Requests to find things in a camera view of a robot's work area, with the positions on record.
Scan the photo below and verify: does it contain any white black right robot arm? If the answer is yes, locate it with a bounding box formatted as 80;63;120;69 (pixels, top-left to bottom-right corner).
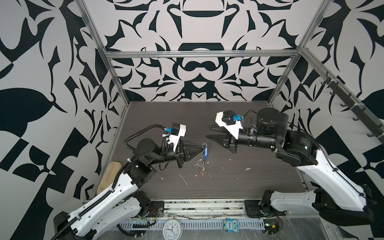
208;108;376;227

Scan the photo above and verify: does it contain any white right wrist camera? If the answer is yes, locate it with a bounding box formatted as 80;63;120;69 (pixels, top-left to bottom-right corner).
215;110;244;140

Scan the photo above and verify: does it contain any white slotted cable duct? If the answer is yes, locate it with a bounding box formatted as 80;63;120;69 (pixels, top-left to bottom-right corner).
120;219;265;231

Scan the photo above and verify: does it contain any blue owl figure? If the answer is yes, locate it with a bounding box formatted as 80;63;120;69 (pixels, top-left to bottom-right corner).
223;218;239;233

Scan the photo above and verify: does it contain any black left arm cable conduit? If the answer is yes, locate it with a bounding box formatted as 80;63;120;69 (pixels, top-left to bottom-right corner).
50;124;167;240

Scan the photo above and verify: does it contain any black wall hook rail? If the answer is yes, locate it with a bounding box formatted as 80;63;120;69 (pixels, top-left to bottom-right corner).
322;71;384;145

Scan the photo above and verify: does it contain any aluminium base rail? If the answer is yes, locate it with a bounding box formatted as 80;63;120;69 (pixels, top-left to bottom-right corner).
77;197;331;218

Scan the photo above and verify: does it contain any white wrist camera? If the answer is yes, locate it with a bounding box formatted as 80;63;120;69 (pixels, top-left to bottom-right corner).
163;123;187;152
215;110;244;140

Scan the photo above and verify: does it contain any small electronics board right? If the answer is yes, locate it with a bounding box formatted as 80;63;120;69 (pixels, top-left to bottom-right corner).
263;216;283;236

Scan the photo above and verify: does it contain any small electronics board left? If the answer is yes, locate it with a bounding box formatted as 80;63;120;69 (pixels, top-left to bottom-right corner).
131;218;157;231

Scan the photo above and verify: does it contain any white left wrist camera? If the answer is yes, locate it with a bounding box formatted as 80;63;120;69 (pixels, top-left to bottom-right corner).
163;123;187;152

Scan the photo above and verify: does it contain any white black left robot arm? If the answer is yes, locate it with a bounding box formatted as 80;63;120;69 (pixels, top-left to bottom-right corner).
52;138;207;240

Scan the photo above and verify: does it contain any silver keyring chain with keys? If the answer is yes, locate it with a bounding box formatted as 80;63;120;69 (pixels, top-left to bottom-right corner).
195;143;209;178

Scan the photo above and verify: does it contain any beige wooden brush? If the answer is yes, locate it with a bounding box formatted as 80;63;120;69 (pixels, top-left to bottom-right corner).
96;162;122;195

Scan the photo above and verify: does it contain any round white analog clock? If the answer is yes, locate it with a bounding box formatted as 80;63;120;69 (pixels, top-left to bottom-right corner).
163;219;183;240

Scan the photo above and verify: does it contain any blue key tag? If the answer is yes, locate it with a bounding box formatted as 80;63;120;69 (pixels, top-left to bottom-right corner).
203;147;208;160

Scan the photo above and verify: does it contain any small electronics board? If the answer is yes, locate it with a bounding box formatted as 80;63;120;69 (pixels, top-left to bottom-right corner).
131;218;157;231
263;216;283;236

